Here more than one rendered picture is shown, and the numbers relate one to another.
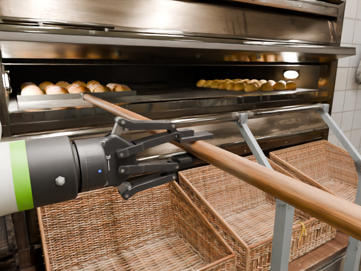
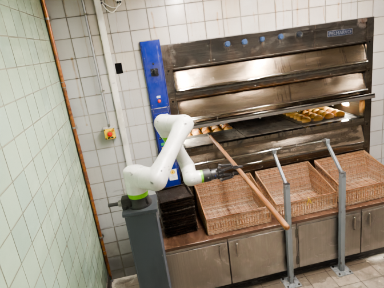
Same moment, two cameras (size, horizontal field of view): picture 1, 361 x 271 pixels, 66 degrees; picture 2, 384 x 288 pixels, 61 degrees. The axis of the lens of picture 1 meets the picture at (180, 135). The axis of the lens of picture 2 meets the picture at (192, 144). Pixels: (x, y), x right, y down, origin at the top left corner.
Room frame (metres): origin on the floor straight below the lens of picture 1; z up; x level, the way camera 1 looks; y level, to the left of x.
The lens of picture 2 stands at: (-1.65, -0.58, 2.11)
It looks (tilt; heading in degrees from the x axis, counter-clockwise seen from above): 17 degrees down; 23
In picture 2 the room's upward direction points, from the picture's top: 8 degrees counter-clockwise
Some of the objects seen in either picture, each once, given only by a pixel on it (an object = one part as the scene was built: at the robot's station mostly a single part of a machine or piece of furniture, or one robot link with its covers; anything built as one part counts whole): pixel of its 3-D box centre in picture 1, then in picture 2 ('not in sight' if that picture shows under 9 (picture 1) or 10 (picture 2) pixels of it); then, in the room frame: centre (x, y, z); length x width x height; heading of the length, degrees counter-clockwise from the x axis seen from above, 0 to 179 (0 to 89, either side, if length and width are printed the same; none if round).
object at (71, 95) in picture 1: (76, 92); (204, 130); (1.50, 0.56, 1.20); 0.55 x 0.36 x 0.03; 120
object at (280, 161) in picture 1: (332, 177); (355, 176); (1.47, -0.87, 0.72); 0.56 x 0.49 x 0.28; 122
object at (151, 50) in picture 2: not in sight; (160, 137); (1.64, 1.18, 1.07); 1.93 x 0.16 x 2.15; 31
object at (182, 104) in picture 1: (216, 101); (276, 134); (1.40, -0.18, 1.16); 1.80 x 0.06 x 0.04; 121
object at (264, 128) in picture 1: (218, 129); (278, 149); (1.38, -0.19, 1.02); 1.79 x 0.11 x 0.19; 121
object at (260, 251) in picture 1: (254, 204); (294, 188); (1.16, -0.34, 0.72); 0.56 x 0.49 x 0.28; 121
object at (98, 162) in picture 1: (106, 161); (216, 173); (0.40, 0.11, 1.19); 0.09 x 0.07 x 0.08; 120
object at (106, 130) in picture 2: not in sight; (110, 132); (0.58, 1.07, 1.46); 0.10 x 0.07 x 0.10; 121
